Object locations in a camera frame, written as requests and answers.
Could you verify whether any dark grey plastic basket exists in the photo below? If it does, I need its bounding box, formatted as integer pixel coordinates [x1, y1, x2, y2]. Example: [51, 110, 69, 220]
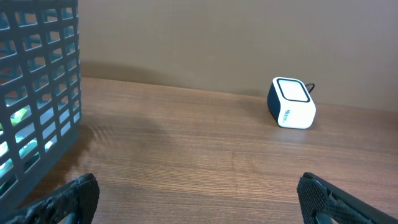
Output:
[1, 0, 82, 215]

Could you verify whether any light blue wet wipes pack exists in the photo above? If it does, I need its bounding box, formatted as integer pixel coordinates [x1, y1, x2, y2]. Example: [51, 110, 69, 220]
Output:
[1, 136, 57, 177]

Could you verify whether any green snack bag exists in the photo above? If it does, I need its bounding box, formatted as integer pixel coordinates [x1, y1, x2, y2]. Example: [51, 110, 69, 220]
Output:
[10, 106, 31, 126]

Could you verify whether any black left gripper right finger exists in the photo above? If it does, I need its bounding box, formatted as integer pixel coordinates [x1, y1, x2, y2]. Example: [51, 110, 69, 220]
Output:
[297, 172, 397, 224]

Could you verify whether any white barcode scanner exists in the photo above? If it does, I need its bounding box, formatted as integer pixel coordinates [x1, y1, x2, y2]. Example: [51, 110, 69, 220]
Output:
[267, 77, 317, 129]

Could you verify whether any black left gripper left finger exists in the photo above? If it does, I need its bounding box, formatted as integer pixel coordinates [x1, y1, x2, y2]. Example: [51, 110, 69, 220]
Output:
[1, 173, 100, 224]

